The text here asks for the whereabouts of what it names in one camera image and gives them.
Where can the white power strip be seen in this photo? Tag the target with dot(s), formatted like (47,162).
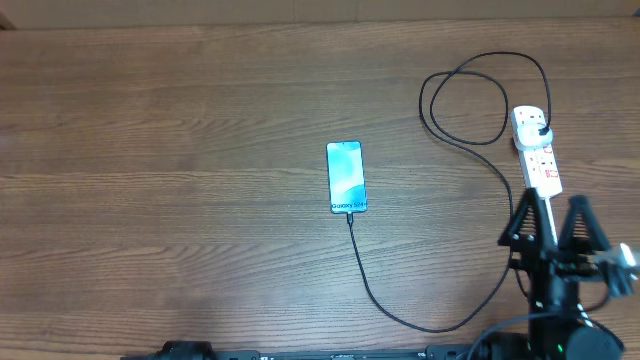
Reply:
(539,166)

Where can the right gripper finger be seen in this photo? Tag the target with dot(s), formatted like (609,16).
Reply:
(581,231)
(530,224)

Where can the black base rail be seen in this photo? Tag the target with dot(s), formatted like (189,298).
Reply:
(197,350)

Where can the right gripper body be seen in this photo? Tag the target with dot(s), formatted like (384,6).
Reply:
(556,264)

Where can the blue Galaxy smartphone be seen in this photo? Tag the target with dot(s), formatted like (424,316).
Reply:
(346,177)

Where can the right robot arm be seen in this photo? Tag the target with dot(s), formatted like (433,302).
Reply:
(557,329)

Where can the white charger plug adapter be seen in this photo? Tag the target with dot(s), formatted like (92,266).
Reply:
(530,137)

